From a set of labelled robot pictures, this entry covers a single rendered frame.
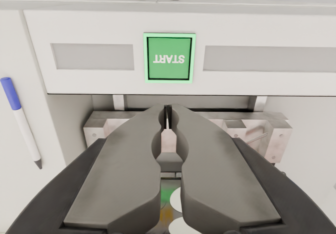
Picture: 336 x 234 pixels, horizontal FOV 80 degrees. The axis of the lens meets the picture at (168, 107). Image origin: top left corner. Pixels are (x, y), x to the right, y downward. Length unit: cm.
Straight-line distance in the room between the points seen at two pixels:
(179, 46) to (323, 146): 47
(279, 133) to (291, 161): 21
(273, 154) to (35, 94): 39
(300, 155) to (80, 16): 54
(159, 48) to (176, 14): 4
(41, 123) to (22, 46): 10
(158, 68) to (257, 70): 12
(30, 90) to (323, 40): 34
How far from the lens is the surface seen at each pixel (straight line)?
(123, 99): 39
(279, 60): 28
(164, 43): 23
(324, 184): 72
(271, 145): 41
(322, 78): 31
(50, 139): 32
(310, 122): 55
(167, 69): 24
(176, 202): 49
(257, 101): 42
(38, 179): 39
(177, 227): 58
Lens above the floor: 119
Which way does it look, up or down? 61 degrees down
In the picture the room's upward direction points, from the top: 178 degrees clockwise
